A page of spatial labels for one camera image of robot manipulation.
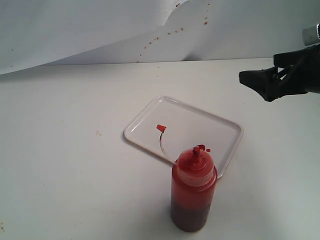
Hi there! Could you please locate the red ketchup blob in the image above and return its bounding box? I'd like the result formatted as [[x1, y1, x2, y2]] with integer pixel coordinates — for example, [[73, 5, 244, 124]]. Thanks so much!
[[197, 144, 211, 153]]

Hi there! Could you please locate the white rectangular plastic tray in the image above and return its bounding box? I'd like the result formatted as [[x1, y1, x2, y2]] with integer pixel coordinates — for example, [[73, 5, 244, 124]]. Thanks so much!
[[124, 96, 244, 178]]

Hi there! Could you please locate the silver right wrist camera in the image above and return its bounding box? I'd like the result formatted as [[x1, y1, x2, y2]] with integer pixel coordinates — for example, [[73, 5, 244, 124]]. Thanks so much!
[[302, 22, 320, 46]]

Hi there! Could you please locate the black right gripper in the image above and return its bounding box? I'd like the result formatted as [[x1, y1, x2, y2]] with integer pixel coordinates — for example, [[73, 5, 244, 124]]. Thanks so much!
[[238, 46, 320, 102]]

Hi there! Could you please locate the red ketchup squeeze bottle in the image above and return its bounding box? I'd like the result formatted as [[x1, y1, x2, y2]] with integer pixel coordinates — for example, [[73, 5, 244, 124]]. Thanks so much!
[[170, 145, 218, 233]]

